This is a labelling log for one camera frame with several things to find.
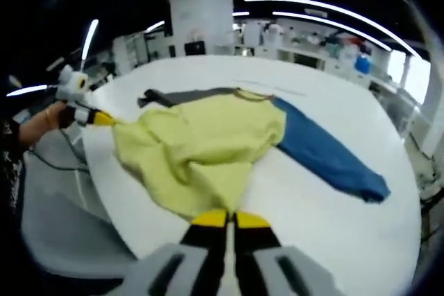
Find black cable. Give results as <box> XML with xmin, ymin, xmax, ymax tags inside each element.
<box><xmin>31</xmin><ymin>128</ymin><xmax>90</xmax><ymax>173</ymax></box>

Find blue storage box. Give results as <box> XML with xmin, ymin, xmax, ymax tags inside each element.
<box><xmin>354</xmin><ymin>53</ymin><xmax>374</xmax><ymax>76</ymax></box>

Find white square pillar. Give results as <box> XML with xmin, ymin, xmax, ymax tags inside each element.
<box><xmin>169</xmin><ymin>0</ymin><xmax>234</xmax><ymax>57</ymax></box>

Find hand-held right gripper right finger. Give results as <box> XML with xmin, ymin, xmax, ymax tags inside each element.
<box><xmin>231</xmin><ymin>210</ymin><xmax>345</xmax><ymax>296</ymax></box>

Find black cabinet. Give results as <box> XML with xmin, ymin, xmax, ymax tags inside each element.
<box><xmin>184</xmin><ymin>40</ymin><xmax>207</xmax><ymax>58</ymax></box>

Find yellow garment blue grey sleeves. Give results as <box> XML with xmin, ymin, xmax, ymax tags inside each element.
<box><xmin>112</xmin><ymin>86</ymin><xmax>393</xmax><ymax>223</ymax></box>

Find white workbench row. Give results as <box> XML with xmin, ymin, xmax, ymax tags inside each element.
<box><xmin>235</xmin><ymin>37</ymin><xmax>410</xmax><ymax>103</ymax></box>

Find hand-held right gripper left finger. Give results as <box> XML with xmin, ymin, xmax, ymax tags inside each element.
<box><xmin>119</xmin><ymin>208</ymin><xmax>230</xmax><ymax>296</ymax></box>

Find long curved ceiling light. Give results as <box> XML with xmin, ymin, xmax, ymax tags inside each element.
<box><xmin>244</xmin><ymin>0</ymin><xmax>425</xmax><ymax>58</ymax></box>
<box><xmin>272</xmin><ymin>11</ymin><xmax>393</xmax><ymax>51</ymax></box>

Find straight ceiling light strip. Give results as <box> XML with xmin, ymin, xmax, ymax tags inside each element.
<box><xmin>80</xmin><ymin>19</ymin><xmax>100</xmax><ymax>62</ymax></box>
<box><xmin>6</xmin><ymin>84</ymin><xmax>49</xmax><ymax>98</ymax></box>

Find white chair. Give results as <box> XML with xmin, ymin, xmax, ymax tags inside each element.
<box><xmin>20</xmin><ymin>129</ymin><xmax>138</xmax><ymax>278</ymax></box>

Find person's left hand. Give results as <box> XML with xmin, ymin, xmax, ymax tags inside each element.
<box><xmin>51</xmin><ymin>100</ymin><xmax>75</xmax><ymax>129</ymax></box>

